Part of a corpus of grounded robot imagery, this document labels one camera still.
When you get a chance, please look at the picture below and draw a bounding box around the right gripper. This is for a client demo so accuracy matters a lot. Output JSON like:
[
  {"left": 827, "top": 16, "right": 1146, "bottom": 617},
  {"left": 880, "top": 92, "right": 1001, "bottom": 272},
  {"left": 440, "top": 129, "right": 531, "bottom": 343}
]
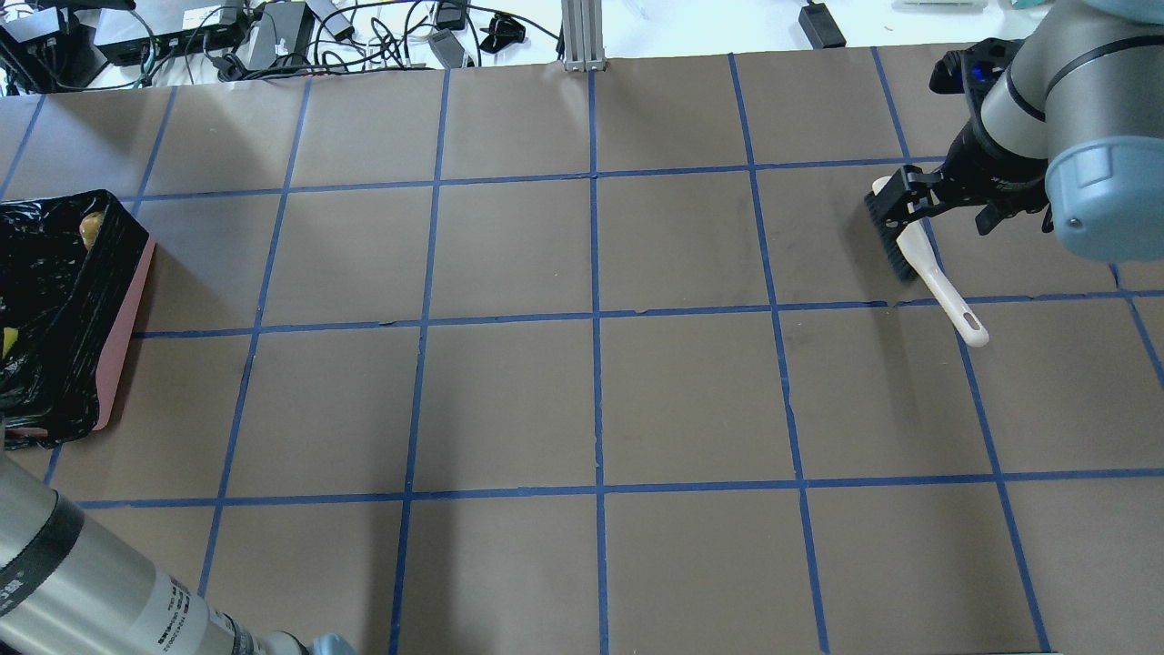
[{"left": 876, "top": 118, "right": 1050, "bottom": 236}]

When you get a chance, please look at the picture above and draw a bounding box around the beige hand brush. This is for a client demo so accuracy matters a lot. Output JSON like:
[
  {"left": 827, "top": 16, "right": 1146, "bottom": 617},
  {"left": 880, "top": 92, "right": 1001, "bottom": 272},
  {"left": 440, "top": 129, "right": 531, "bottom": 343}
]
[{"left": 864, "top": 176, "right": 991, "bottom": 348}]

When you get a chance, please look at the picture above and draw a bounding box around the orange bread roll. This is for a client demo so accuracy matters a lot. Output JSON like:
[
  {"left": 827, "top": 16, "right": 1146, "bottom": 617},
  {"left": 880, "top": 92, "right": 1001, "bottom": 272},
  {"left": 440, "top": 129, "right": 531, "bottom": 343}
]
[{"left": 78, "top": 211, "right": 105, "bottom": 250}]

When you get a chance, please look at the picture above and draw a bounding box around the yellow sponge wedge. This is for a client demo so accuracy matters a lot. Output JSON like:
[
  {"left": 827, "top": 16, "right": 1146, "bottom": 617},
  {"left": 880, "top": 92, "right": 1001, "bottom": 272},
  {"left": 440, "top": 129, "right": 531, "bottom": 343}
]
[{"left": 1, "top": 327, "right": 20, "bottom": 359}]

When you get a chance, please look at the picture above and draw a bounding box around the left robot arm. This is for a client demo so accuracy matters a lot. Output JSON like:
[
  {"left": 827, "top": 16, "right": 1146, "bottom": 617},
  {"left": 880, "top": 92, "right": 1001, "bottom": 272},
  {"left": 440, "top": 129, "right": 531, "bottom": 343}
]
[{"left": 1, "top": 458, "right": 354, "bottom": 654}]

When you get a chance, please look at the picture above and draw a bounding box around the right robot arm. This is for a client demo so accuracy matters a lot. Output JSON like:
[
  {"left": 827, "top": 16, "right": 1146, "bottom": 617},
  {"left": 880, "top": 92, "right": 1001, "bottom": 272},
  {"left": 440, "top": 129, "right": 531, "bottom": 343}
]
[{"left": 865, "top": 1, "right": 1163, "bottom": 282}]

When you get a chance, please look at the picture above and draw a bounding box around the black lined trash bin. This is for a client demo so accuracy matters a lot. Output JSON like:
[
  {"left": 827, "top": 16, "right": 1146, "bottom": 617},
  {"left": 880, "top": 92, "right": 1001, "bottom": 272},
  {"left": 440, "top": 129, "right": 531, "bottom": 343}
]
[{"left": 1, "top": 188, "right": 149, "bottom": 450}]

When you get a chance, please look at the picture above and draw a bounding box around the black power adapter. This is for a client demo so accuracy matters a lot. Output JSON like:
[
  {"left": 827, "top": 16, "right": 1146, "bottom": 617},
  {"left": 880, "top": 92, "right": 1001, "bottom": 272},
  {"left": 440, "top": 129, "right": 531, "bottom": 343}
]
[{"left": 799, "top": 1, "right": 847, "bottom": 50}]

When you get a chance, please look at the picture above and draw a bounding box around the aluminium frame post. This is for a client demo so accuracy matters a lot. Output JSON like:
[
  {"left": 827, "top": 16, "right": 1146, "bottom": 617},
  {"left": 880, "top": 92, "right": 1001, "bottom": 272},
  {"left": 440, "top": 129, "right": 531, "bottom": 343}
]
[{"left": 558, "top": 0, "right": 606, "bottom": 72}]

